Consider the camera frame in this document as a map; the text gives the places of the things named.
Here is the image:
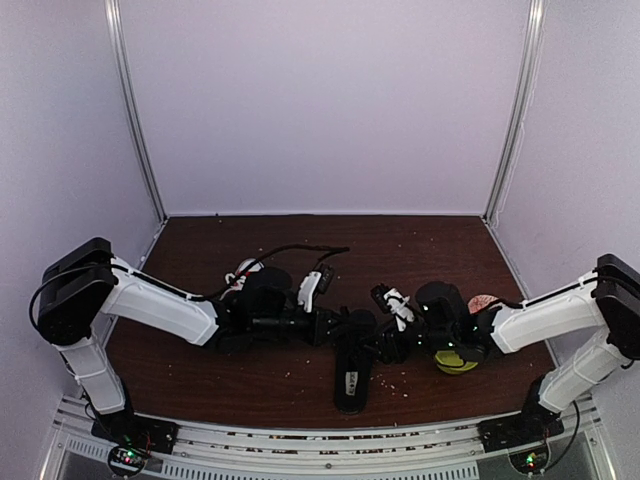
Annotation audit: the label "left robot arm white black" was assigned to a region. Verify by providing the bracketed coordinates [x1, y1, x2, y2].
[28, 237, 349, 444]

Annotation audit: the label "left aluminium frame post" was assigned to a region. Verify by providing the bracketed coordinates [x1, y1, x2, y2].
[104, 0, 168, 223]

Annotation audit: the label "front aluminium rail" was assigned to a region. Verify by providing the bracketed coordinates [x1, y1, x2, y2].
[49, 399, 606, 480]

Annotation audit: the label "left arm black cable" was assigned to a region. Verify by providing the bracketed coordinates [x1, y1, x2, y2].
[28, 243, 351, 331]

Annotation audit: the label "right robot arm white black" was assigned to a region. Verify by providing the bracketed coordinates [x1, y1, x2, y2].
[371, 254, 639, 442]

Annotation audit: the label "aluminium frame post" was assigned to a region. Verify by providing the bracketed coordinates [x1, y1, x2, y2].
[104, 0, 168, 223]
[483, 0, 547, 227]

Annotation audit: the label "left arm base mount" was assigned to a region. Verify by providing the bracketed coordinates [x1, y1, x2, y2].
[85, 389, 179, 479]

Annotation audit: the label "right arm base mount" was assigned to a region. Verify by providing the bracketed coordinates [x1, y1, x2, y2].
[477, 378, 565, 476]

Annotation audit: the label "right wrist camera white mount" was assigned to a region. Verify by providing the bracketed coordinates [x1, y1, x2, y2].
[370, 284, 416, 332]

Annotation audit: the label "right aluminium frame post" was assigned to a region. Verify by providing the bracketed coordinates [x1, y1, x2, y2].
[483, 0, 547, 227]

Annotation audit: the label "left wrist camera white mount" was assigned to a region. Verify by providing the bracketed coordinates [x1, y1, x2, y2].
[297, 264, 334, 313]

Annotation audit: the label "red patterned bowl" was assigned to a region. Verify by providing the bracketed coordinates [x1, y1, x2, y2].
[468, 294, 497, 314]

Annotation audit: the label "lime green bowl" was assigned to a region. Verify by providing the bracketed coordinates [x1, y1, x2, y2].
[434, 350, 478, 375]

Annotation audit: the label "red canvas sneaker white laces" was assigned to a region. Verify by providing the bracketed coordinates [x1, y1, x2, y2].
[223, 258, 264, 296]

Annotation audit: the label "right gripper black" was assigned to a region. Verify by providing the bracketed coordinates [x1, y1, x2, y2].
[359, 317, 457, 365]

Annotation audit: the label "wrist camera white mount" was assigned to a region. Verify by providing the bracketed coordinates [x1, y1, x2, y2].
[297, 264, 334, 313]
[370, 284, 416, 332]

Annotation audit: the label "upturned shoe orange sole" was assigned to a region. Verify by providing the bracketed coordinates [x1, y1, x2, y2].
[332, 309, 394, 415]

